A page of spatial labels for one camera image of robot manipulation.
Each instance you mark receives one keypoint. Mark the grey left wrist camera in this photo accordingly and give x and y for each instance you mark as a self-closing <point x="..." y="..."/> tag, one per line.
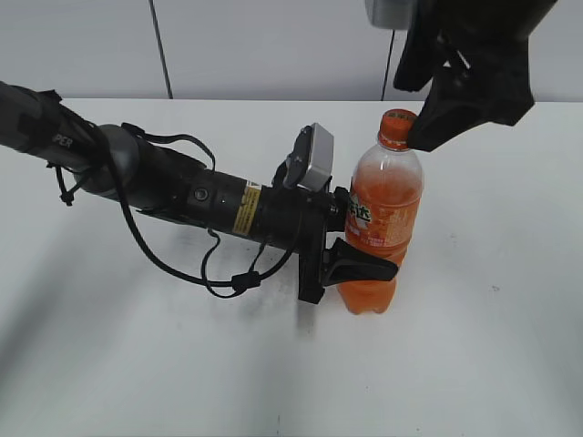
<point x="309" y="165"/>

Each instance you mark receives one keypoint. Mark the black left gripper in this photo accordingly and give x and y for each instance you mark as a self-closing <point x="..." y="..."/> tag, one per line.
<point x="296" y="220"/>

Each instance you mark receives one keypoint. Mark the orange soda plastic bottle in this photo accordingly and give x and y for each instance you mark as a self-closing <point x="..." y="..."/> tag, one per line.
<point x="386" y="188"/>

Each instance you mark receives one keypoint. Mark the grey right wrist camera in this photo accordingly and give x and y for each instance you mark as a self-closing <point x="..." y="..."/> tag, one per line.
<point x="390" y="14"/>

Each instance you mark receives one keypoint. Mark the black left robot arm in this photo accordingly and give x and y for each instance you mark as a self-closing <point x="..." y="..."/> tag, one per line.
<point x="143" y="174"/>

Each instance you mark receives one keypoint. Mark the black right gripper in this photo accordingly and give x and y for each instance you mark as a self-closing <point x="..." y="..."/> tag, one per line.
<point x="487" y="80"/>

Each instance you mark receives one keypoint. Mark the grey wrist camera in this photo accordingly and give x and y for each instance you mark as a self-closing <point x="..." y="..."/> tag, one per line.
<point x="309" y="165"/>
<point x="390" y="14"/>

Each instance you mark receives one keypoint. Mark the orange bottle cap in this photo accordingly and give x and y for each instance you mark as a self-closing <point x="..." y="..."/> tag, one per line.
<point x="395" y="127"/>

